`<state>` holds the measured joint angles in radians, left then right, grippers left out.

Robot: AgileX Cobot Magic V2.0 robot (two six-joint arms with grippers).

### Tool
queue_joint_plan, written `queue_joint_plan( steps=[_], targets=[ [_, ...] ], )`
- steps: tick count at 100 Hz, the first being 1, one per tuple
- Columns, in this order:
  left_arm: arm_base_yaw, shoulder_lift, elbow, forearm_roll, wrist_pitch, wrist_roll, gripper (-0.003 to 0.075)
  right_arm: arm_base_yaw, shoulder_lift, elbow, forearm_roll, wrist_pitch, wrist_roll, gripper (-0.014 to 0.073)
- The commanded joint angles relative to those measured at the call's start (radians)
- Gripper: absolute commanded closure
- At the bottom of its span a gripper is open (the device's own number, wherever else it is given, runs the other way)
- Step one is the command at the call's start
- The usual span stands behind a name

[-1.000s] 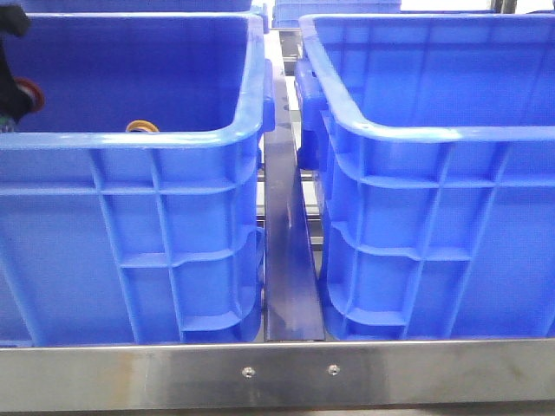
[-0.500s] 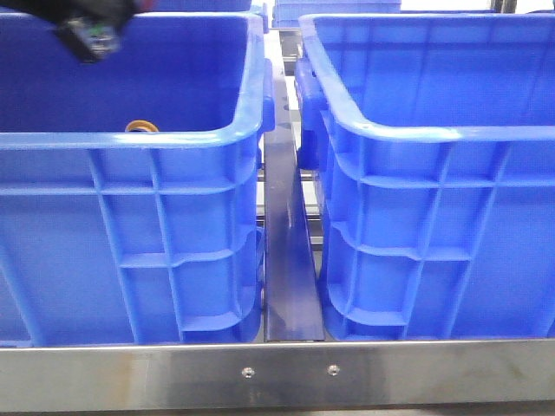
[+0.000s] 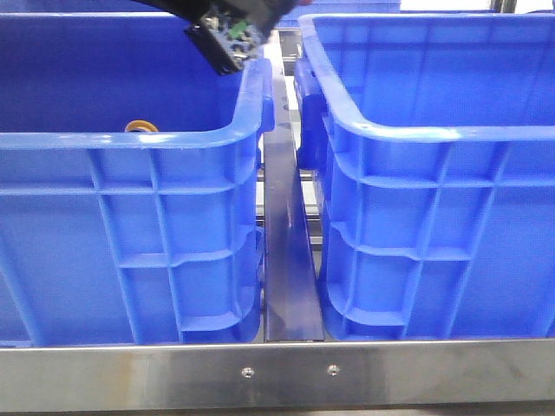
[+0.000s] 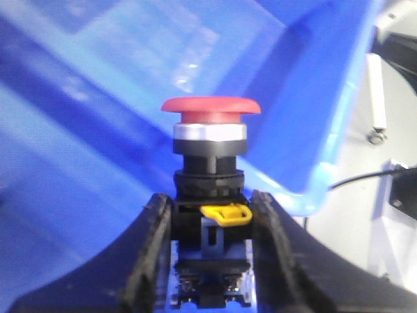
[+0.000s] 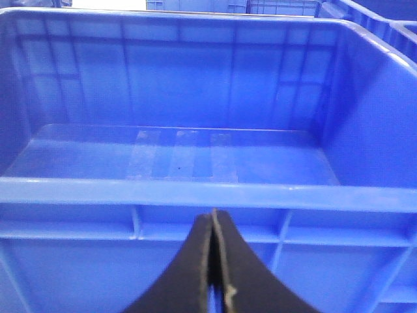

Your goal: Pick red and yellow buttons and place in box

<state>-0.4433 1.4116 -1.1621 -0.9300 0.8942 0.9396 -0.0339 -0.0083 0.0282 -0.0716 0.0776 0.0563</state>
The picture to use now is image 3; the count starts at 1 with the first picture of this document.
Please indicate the rail screw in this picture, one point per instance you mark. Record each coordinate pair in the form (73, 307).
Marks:
(333, 370)
(247, 372)

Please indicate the red mushroom push button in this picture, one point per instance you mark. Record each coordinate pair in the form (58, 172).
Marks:
(226, 40)

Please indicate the rail screw left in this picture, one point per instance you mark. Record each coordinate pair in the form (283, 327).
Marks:
(247, 372)

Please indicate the blue crate back right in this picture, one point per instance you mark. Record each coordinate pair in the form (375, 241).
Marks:
(339, 6)

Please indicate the large blue crate left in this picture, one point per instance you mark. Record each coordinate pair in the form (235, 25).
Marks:
(115, 238)

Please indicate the steel divider bar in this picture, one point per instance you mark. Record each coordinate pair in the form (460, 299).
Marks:
(292, 308)

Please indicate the large blue crate right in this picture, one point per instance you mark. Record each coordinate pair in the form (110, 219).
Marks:
(431, 137)

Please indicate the steel front rail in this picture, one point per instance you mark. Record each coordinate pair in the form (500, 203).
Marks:
(478, 376)

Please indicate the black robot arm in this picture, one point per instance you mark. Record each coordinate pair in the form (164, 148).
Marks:
(191, 10)

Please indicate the yellow mushroom push button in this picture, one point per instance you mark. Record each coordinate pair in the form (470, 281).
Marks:
(140, 126)

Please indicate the rail screw right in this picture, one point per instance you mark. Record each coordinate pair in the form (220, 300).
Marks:
(333, 370)

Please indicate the large blue crate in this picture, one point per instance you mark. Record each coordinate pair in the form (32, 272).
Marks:
(431, 137)
(115, 238)

